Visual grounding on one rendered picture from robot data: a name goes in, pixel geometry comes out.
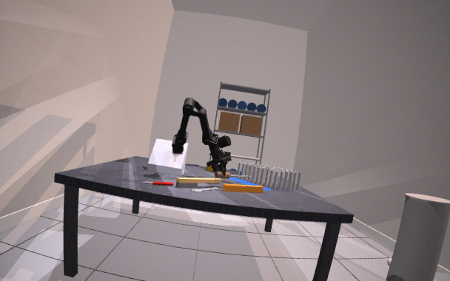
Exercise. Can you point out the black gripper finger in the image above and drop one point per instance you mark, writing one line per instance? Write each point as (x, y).
(222, 167)
(216, 168)

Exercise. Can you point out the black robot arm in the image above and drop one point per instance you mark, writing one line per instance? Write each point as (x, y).
(180, 138)

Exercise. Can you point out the tan-handled tool with white shaft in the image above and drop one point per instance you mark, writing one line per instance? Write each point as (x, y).
(227, 176)

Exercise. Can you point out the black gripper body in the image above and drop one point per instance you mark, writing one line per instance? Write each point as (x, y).
(217, 158)

